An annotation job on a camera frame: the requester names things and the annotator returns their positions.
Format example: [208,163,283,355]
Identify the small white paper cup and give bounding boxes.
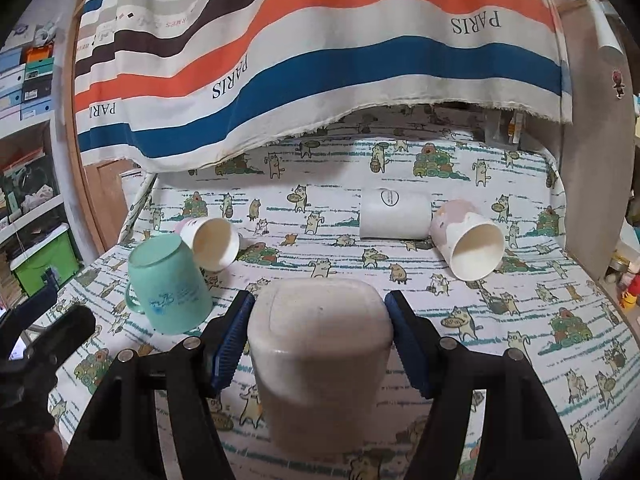
[179,217,240,271]

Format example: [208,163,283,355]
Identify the cat print sheet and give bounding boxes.
[47,105,638,480]

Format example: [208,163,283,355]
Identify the stack of shoe boxes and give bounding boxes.
[0,42,56,123]

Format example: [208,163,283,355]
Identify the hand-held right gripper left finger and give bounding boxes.
[59,290,257,480]

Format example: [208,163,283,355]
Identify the white wall lamp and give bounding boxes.
[586,0,626,61]

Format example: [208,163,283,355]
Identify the striped cloth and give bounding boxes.
[72,0,573,173]

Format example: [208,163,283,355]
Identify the beige plastic cup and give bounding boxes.
[247,278,393,458]

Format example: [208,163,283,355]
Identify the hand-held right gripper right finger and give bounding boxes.
[385,290,583,480]

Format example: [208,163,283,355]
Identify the white shelf unit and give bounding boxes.
[0,20,83,311]

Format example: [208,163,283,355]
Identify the large pink paper cup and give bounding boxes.
[430,199,506,282]

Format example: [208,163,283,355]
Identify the mint green handled cup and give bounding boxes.
[123,233,214,335]

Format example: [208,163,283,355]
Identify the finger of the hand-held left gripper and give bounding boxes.
[22,304,97,376]

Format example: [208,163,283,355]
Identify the green storage bin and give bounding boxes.
[10,225,83,298]

